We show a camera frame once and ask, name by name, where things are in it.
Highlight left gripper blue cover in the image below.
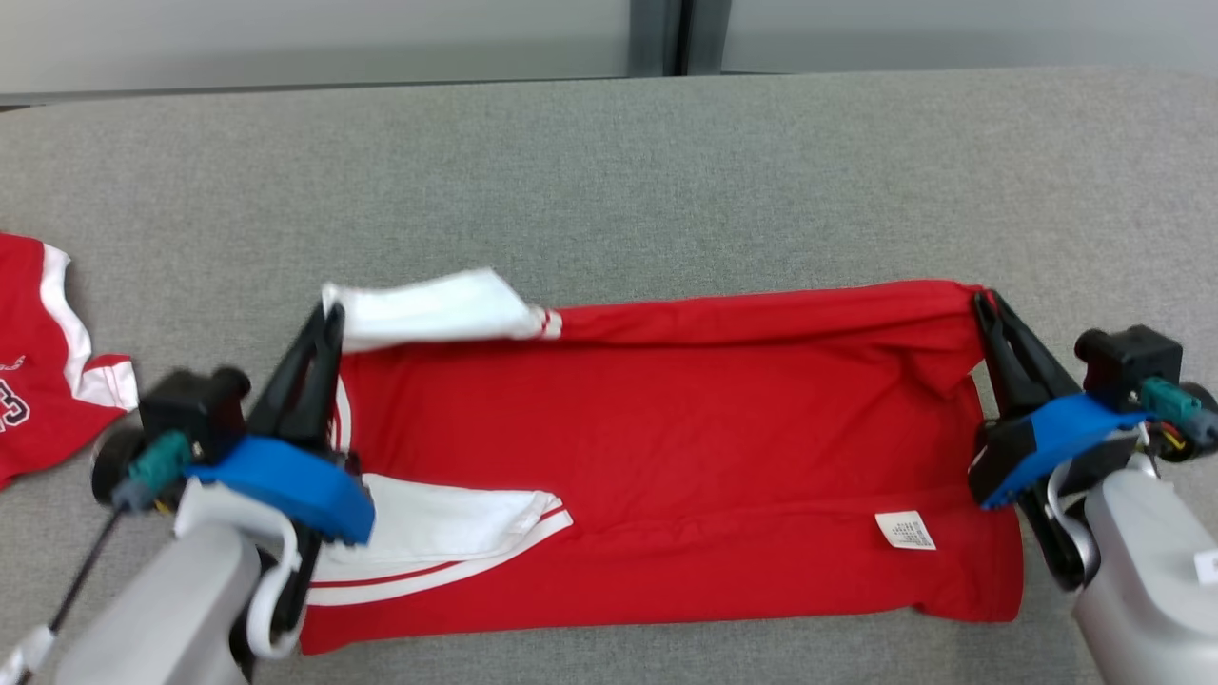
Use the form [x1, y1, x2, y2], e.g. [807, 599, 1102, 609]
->
[92, 303, 377, 657]

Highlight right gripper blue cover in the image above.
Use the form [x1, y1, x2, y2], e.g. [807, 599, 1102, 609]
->
[969, 289, 1218, 593]

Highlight red shorts white side stripe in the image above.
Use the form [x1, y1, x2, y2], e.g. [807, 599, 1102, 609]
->
[0, 233, 140, 491]

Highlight red jersey shirt white sleeves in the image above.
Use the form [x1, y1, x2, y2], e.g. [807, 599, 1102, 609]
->
[300, 267, 1026, 657]

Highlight left camera cable teal plug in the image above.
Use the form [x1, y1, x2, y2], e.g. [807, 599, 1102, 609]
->
[0, 430, 196, 685]

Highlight grey metal floor rail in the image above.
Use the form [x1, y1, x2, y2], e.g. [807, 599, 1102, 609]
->
[0, 72, 631, 108]

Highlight grey metal wall post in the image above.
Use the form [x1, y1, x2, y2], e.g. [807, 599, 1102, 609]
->
[628, 0, 734, 77]

